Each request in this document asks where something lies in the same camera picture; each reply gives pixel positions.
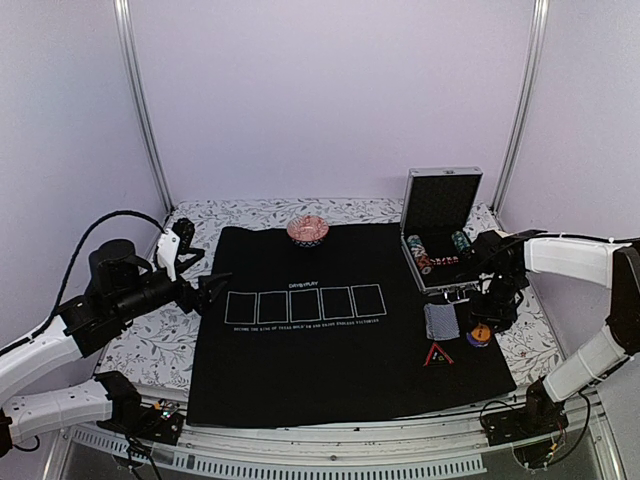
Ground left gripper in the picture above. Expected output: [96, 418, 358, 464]
[113, 248, 234, 324]

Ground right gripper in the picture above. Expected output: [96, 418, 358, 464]
[470, 270, 526, 335]

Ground orange big blind button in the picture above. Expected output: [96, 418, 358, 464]
[471, 323, 492, 338]

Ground purple small blind button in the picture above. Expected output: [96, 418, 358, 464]
[466, 332, 492, 348]

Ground blue playing card deck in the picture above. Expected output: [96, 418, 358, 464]
[424, 304, 460, 341]

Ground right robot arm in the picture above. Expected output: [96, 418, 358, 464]
[471, 230, 639, 436]

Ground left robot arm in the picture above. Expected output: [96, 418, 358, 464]
[1, 234, 231, 453]

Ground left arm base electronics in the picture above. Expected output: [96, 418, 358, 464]
[96, 399, 185, 446]

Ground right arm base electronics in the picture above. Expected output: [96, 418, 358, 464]
[479, 400, 569, 470]

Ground right poker chip row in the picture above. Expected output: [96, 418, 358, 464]
[451, 231, 473, 259]

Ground poker chip row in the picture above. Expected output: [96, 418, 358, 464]
[451, 231, 473, 259]
[406, 235, 433, 275]

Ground red black triangle card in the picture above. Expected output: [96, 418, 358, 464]
[423, 342, 454, 367]

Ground left poker chip row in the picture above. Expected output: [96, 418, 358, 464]
[406, 235, 433, 275]

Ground aluminium poker chip case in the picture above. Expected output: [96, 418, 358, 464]
[400, 166, 482, 295]

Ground patterned small bowl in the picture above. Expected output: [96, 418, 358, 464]
[286, 215, 330, 248]

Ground black poker mat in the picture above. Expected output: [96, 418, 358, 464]
[187, 223, 516, 428]

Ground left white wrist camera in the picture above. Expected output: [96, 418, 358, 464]
[155, 229, 180, 282]

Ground left black cable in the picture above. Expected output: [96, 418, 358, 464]
[29, 209, 166, 336]

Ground front aluminium rail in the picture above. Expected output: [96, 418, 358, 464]
[43, 390, 628, 479]

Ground left aluminium frame post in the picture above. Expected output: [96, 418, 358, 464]
[113, 0, 175, 213]

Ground aluminium frame post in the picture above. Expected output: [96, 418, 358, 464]
[113, 0, 175, 213]
[491, 0, 550, 216]

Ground right aluminium frame post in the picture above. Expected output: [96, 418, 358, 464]
[491, 0, 550, 216]

